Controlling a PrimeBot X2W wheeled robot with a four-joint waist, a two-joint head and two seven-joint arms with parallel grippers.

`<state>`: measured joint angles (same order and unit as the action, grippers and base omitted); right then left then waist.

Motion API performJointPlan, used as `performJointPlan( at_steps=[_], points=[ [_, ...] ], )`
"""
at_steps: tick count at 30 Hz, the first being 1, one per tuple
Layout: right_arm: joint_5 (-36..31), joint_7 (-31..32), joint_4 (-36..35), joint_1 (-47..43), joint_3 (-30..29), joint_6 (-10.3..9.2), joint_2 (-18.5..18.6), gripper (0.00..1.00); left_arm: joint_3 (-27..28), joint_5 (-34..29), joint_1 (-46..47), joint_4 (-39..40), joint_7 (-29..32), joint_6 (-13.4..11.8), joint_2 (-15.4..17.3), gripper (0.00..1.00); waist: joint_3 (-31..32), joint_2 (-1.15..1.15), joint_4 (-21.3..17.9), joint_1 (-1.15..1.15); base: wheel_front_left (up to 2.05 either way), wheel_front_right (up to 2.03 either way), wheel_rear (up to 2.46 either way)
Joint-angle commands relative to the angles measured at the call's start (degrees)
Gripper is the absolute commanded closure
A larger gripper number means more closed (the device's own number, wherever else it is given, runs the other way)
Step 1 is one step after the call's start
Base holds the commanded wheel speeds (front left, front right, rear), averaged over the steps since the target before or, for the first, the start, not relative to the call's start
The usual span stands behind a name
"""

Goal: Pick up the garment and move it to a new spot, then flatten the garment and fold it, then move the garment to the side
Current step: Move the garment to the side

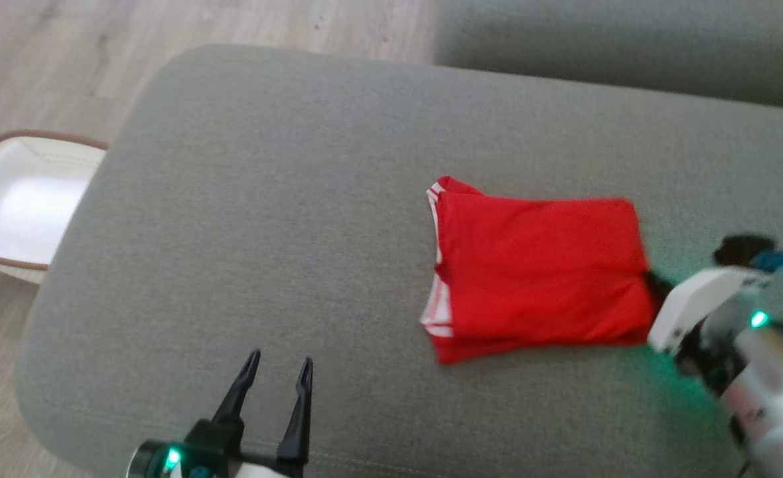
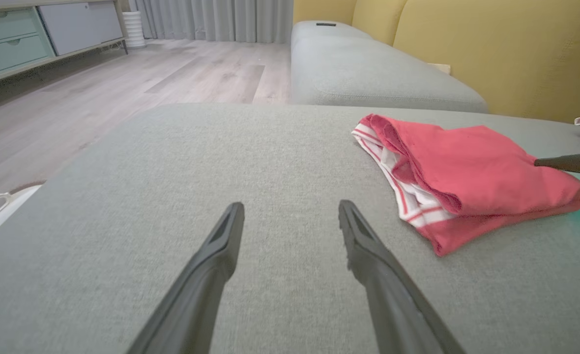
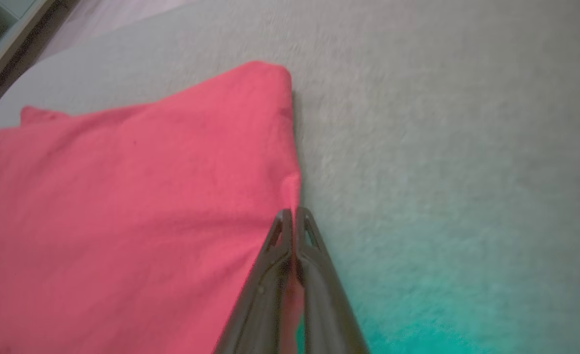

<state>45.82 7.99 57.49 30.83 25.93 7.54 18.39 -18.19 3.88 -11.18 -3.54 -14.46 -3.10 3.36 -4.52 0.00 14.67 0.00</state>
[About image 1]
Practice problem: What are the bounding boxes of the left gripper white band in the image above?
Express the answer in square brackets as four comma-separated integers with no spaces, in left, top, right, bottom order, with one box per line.
[210,349,315,478]

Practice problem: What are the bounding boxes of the grey sofa back cushion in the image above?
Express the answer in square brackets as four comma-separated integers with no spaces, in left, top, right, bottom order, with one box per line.
[431,0,783,111]

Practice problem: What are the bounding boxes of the red shirt white sleeves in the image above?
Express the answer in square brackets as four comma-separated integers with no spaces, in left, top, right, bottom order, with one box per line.
[419,175,662,366]

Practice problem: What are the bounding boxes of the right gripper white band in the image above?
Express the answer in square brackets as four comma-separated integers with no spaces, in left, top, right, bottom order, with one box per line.
[642,265,765,357]

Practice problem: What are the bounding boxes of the white laundry basket brown rim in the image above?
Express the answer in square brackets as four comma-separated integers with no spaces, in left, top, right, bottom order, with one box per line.
[0,129,109,285]

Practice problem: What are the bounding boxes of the grey sofa seat cushion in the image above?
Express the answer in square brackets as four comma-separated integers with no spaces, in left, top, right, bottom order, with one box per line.
[15,43,783,478]

